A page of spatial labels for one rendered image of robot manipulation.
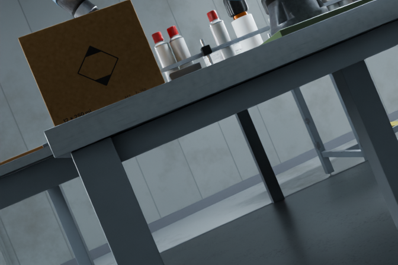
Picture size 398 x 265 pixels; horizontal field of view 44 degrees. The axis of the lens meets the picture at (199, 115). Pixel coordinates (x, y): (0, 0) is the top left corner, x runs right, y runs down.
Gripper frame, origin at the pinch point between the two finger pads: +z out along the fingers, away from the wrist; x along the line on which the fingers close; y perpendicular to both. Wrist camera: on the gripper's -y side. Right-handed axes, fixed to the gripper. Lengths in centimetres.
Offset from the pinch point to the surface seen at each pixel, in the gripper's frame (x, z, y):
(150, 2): -76, -51, 274
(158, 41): -6.6, 3.5, -1.5
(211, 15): -25.2, 12.1, -1.2
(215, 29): -21.8, 16.2, -1.7
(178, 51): -8.2, 10.8, -2.1
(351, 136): -95, 173, 285
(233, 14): -38.4, 17.3, 26.3
